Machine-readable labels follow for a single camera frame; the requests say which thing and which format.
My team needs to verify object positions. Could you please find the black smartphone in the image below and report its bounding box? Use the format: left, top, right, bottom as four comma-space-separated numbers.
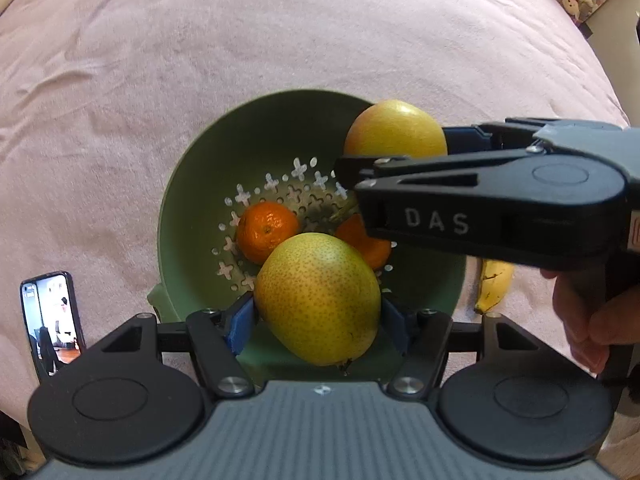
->
20, 271, 87, 382

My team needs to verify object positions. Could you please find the person right hand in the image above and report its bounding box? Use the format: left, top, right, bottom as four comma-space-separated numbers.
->
540, 270, 640, 374

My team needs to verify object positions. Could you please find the yellow banana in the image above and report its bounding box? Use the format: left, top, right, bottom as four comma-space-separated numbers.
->
474, 259, 515, 314

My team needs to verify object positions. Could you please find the green pear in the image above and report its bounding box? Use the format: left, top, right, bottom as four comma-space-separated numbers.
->
344, 100, 448, 158
254, 233, 381, 366

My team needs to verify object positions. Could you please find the pink bed blanket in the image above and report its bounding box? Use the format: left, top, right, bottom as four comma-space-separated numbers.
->
1, 0, 628, 420

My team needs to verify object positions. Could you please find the orange tangerine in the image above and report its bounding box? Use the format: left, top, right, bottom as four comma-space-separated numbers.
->
334, 214, 392, 271
235, 202, 299, 264

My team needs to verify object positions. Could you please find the green colander bowl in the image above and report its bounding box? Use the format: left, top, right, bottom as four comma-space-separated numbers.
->
148, 90, 466, 386

